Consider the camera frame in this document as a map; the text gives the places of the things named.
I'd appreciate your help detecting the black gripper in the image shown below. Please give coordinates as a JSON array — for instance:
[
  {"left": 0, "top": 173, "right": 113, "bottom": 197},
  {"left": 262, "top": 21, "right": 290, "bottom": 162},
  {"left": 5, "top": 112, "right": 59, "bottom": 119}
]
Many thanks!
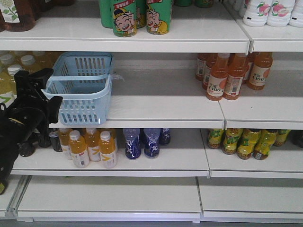
[{"left": 4, "top": 68, "right": 63, "bottom": 157}]

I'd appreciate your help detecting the light blue plastic basket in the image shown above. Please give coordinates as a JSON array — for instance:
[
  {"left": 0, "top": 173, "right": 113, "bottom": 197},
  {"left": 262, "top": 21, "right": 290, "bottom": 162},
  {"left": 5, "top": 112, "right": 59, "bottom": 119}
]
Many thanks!
[{"left": 43, "top": 52, "right": 114, "bottom": 126}]

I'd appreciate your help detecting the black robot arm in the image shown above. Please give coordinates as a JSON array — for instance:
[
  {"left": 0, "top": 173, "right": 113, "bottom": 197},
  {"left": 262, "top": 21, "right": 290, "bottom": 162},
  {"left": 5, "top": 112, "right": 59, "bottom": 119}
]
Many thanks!
[{"left": 0, "top": 68, "right": 62, "bottom": 193}]

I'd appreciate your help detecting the orange vitamin drink bottle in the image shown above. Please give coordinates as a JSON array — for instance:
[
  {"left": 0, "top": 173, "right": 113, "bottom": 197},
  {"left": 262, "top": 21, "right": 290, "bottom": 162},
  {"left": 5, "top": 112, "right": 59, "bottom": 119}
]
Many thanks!
[
  {"left": 59, "top": 128, "right": 72, "bottom": 160},
  {"left": 69, "top": 130, "right": 89, "bottom": 168},
  {"left": 98, "top": 131, "right": 117, "bottom": 168}
]

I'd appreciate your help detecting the orange vitamin drink bottle front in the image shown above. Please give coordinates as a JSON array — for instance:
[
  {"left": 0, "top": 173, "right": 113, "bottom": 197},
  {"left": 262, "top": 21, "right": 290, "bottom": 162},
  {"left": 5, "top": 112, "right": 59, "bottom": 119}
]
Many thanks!
[{"left": 69, "top": 130, "right": 89, "bottom": 168}]

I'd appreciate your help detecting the orange vitamin drink bottle right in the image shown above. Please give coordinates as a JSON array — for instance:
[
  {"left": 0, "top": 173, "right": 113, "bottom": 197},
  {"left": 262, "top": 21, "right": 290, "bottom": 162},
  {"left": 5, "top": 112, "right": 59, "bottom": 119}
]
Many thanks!
[{"left": 98, "top": 131, "right": 117, "bottom": 168}]

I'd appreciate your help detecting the blue sports drink bottle left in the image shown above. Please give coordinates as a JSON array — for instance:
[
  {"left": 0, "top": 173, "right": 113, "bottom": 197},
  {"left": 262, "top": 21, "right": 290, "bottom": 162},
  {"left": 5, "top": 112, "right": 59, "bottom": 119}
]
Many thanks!
[{"left": 123, "top": 128, "right": 141, "bottom": 159}]

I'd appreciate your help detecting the blue sports drink bottle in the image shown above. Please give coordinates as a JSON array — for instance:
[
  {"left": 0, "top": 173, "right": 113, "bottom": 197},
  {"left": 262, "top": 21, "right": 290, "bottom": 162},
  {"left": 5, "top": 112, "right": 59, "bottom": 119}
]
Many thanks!
[
  {"left": 143, "top": 128, "right": 160, "bottom": 158},
  {"left": 123, "top": 128, "right": 141, "bottom": 159}
]

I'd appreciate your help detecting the green cartoon tea can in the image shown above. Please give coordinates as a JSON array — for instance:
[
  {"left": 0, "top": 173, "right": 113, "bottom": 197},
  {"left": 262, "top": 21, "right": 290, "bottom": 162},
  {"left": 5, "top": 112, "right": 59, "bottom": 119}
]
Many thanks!
[
  {"left": 111, "top": 0, "right": 137, "bottom": 37},
  {"left": 146, "top": 0, "right": 172, "bottom": 35}
]

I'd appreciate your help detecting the blue sports drink bottle right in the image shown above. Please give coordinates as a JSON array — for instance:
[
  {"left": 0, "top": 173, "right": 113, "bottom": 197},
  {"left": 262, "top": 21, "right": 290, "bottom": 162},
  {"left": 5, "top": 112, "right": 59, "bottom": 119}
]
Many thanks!
[{"left": 143, "top": 128, "right": 160, "bottom": 158}]

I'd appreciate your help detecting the green cartoon tea can right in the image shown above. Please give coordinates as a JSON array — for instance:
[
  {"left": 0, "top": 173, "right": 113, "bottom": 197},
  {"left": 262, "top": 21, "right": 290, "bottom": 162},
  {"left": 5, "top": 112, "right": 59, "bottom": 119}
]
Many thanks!
[{"left": 146, "top": 0, "right": 172, "bottom": 35}]

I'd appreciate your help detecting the orange C100 juice bottle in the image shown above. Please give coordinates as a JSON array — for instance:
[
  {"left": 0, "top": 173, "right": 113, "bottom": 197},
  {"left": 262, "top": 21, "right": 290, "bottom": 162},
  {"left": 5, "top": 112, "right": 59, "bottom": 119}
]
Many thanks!
[{"left": 206, "top": 52, "right": 230, "bottom": 101}]

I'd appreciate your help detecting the yellow lemon tea bottle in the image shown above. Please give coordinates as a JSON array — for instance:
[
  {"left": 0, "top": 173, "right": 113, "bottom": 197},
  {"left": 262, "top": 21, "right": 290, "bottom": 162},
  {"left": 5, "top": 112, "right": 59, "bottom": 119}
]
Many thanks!
[
  {"left": 253, "top": 129, "right": 277, "bottom": 160},
  {"left": 207, "top": 129, "right": 224, "bottom": 149},
  {"left": 237, "top": 129, "right": 261, "bottom": 160},
  {"left": 223, "top": 128, "right": 243, "bottom": 155}
]

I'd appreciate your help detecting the orange juice bottle barcode label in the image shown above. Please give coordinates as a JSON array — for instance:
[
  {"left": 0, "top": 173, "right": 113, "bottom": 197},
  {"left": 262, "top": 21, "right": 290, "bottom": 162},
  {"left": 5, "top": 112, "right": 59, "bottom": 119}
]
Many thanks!
[{"left": 223, "top": 53, "right": 248, "bottom": 100}]

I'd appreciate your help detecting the orange C100 bottle right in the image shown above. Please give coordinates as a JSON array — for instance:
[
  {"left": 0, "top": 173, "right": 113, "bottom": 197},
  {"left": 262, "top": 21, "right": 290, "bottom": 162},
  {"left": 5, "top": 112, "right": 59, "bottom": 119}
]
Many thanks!
[{"left": 248, "top": 52, "right": 273, "bottom": 90}]

